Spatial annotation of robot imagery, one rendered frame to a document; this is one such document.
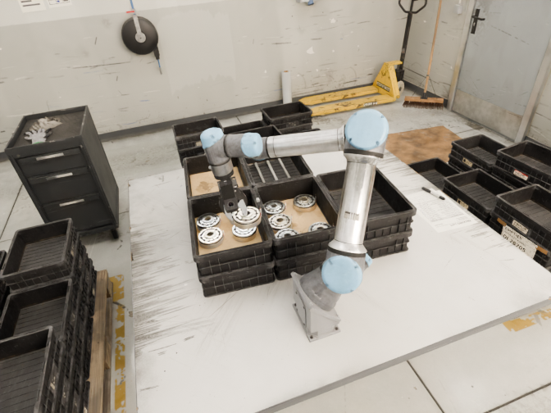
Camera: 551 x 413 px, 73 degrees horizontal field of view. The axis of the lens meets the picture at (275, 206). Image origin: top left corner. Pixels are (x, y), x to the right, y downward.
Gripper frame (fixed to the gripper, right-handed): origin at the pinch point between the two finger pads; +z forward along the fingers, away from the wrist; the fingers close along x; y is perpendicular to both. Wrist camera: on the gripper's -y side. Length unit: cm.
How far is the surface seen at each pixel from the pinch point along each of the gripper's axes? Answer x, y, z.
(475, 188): -157, 60, 83
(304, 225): -25.8, 7.9, 20.7
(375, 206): -60, 11, 25
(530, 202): -165, 25, 73
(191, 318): 28.4, -15.7, 26.8
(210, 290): 19.2, -7.7, 24.0
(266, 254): -6.1, -8.6, 14.1
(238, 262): 5.2, -8.4, 13.7
